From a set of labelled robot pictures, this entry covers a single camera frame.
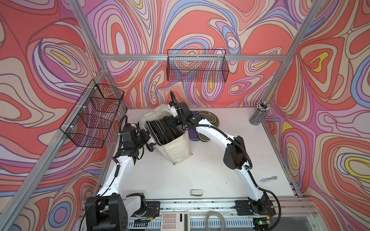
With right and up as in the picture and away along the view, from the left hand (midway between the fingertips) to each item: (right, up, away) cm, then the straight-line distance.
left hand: (150, 132), depth 83 cm
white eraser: (+26, -33, -6) cm, 43 cm away
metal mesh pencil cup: (+72, +15, +13) cm, 75 cm away
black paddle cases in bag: (+7, +1, +3) cm, 8 cm away
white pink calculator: (+16, -43, -15) cm, 48 cm away
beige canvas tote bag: (+16, -10, -6) cm, 19 cm away
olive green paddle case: (+41, +9, +27) cm, 50 cm away
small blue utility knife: (+72, -27, +1) cm, 77 cm away
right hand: (+11, +6, +8) cm, 15 cm away
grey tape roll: (+35, -42, -9) cm, 55 cm away
